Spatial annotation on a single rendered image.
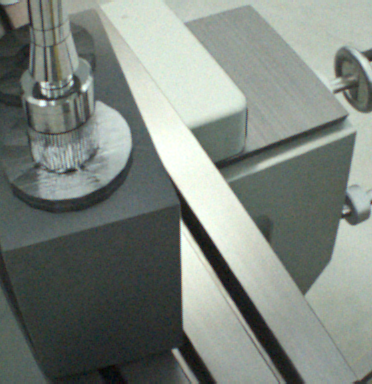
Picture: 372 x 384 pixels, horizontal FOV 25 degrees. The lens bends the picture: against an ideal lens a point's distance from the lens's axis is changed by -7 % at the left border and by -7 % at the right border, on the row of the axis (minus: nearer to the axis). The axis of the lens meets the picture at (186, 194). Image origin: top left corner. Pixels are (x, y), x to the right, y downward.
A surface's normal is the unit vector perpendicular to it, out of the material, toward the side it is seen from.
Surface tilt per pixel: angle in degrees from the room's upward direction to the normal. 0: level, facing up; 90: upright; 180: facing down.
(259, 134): 0
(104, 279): 90
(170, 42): 0
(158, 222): 90
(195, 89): 0
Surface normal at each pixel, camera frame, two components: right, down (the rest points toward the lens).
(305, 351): 0.00, -0.63
